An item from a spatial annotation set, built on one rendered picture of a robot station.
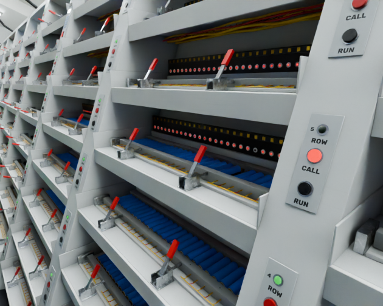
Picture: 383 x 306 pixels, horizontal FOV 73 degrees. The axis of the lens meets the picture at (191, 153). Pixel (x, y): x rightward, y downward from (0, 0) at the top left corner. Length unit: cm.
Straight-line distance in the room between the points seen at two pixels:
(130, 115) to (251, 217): 60
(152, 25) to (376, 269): 70
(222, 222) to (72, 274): 62
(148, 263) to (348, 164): 45
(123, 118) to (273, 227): 64
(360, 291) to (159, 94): 51
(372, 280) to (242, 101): 29
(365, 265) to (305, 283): 7
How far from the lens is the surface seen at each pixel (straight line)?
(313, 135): 36
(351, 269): 36
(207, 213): 45
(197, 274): 55
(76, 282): 91
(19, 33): 367
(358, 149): 35
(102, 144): 86
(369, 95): 36
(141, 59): 91
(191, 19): 66
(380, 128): 36
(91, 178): 88
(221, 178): 51
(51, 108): 153
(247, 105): 44
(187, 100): 54
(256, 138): 59
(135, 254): 65
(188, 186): 50
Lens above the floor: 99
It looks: 1 degrees down
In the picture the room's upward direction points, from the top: 16 degrees clockwise
